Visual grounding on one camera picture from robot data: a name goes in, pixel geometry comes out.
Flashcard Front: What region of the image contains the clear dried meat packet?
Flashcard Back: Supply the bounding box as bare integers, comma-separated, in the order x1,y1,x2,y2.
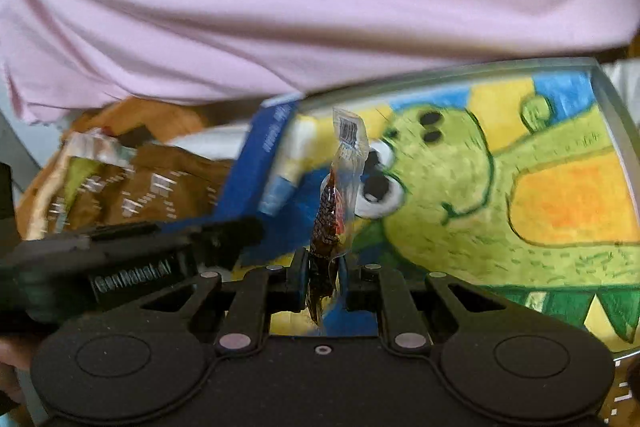
306,108,369,326

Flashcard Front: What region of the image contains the dark blue snack box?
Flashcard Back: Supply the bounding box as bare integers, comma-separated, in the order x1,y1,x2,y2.
213,94,302,222

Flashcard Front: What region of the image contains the brown printed blanket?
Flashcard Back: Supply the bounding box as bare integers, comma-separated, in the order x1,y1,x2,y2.
16,98,232,241

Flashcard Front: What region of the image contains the crayon dinosaur drawing paper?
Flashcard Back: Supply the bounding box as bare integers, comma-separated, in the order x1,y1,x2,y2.
234,70,640,353

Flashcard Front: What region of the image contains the grey metal tray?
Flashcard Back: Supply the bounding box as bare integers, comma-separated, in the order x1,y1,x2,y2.
294,56,640,365

